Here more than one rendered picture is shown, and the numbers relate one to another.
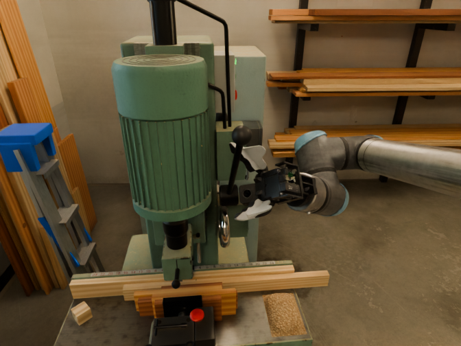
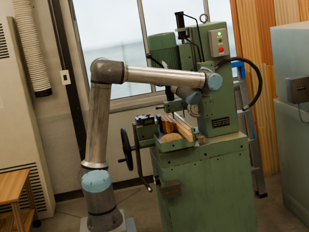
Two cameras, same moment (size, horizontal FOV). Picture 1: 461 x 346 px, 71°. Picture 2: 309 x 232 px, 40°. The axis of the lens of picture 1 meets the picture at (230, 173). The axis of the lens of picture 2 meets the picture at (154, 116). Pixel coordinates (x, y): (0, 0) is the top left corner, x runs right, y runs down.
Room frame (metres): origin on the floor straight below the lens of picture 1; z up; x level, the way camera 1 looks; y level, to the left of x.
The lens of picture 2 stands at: (0.34, -2.58, 1.64)
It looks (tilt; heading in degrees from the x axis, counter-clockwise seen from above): 14 degrees down; 86
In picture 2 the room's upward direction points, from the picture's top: 9 degrees counter-clockwise
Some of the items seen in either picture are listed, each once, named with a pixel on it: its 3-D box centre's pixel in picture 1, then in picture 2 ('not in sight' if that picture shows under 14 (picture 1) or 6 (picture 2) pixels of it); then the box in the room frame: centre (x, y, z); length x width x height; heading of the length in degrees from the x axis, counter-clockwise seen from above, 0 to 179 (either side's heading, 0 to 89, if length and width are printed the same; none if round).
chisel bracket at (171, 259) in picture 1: (180, 252); (174, 106); (0.65, 0.13, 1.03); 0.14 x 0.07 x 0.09; 5
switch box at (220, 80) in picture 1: (223, 81); (218, 42); (0.96, 0.02, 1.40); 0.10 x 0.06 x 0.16; 5
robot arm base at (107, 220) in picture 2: not in sight; (103, 214); (0.12, -0.51, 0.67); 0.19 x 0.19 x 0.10
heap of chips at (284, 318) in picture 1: (283, 309); (170, 136); (0.56, -0.13, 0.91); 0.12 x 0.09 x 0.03; 5
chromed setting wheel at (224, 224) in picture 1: (223, 226); (196, 107); (0.77, 0.02, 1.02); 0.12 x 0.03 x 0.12; 5
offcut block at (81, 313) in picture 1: (81, 313); not in sight; (0.55, 0.37, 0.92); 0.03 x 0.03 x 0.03; 47
